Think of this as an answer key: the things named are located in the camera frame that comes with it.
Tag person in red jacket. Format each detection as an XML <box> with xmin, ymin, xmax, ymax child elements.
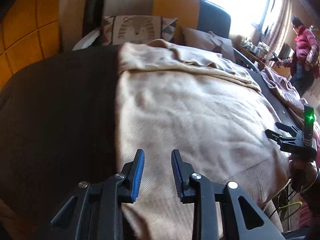
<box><xmin>277</xmin><ymin>16</ymin><xmax>319</xmax><ymax>96</ymax></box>

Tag person right hand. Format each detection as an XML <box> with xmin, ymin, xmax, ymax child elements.
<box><xmin>289</xmin><ymin>154</ymin><xmax>319</xmax><ymax>193</ymax></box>

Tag wooden side table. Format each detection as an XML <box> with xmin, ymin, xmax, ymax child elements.
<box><xmin>238</xmin><ymin>37</ymin><xmax>271</xmax><ymax>70</ymax></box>

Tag mauve knit garment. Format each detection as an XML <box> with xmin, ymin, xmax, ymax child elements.
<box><xmin>260</xmin><ymin>67</ymin><xmax>306</xmax><ymax>118</ymax></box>

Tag orange wooden cabinet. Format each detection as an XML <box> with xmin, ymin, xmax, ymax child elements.
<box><xmin>1</xmin><ymin>0</ymin><xmax>61</xmax><ymax>87</ymax></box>

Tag patterned curtain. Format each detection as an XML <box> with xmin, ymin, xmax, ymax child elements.
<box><xmin>261</xmin><ymin>0</ymin><xmax>293</xmax><ymax>57</ymax></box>

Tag beige knit sweater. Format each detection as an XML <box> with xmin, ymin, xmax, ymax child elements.
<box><xmin>116</xmin><ymin>40</ymin><xmax>289</xmax><ymax>239</ymax></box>

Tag tiger print cushion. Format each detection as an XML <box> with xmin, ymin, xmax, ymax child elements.
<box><xmin>101</xmin><ymin>15</ymin><xmax>177</xmax><ymax>46</ymax></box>

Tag grey yellow blue sofa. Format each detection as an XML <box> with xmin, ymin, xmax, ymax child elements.
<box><xmin>72</xmin><ymin>0</ymin><xmax>261</xmax><ymax>73</ymax></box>

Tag deer print cushion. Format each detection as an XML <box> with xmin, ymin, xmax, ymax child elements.
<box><xmin>182</xmin><ymin>27</ymin><xmax>236</xmax><ymax>63</ymax></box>

